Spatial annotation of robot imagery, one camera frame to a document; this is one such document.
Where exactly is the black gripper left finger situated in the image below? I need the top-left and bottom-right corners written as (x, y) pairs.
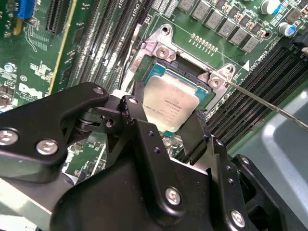
top-left (0, 82), bottom-right (185, 214)

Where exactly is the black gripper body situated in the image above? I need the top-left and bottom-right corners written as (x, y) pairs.
top-left (50, 154), bottom-right (227, 231)

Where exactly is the metal locking lever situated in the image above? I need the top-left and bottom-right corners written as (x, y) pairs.
top-left (225, 82), bottom-right (308, 132)

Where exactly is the silver CPU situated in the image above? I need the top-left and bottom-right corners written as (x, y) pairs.
top-left (142, 64), bottom-right (209, 138)

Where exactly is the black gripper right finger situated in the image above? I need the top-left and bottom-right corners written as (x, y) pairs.
top-left (180, 112), bottom-right (288, 231)

